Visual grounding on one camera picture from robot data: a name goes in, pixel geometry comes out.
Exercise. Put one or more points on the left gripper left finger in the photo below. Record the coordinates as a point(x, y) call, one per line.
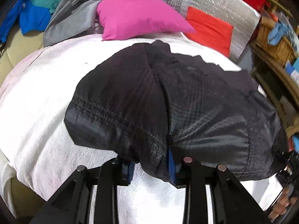
point(88, 194)

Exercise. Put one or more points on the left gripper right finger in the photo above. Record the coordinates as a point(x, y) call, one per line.
point(213, 194)

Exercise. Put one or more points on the black quilted jacket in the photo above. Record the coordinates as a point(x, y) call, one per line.
point(144, 99)

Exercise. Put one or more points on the person's right hand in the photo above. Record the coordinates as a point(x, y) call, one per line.
point(282, 204)

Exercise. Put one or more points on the wooden side table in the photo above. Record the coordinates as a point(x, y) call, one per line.
point(278, 86)

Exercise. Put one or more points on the light blue cardboard box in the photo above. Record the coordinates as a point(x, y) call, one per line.
point(293, 71)

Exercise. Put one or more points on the wicker basket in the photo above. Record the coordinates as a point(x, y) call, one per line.
point(282, 52)

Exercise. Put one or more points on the blue cloth in basket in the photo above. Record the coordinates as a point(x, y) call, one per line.
point(278, 32)

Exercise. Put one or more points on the red pillow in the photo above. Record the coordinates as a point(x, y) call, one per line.
point(209, 31)

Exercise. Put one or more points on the silver foil headboard panel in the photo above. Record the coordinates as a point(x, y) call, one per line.
point(239, 14)

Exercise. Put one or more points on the grey garment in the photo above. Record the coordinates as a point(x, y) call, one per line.
point(72, 19)

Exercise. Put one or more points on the blue jacket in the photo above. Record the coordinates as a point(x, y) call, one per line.
point(30, 17)

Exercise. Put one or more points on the pink pillow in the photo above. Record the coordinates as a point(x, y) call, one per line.
point(125, 19)

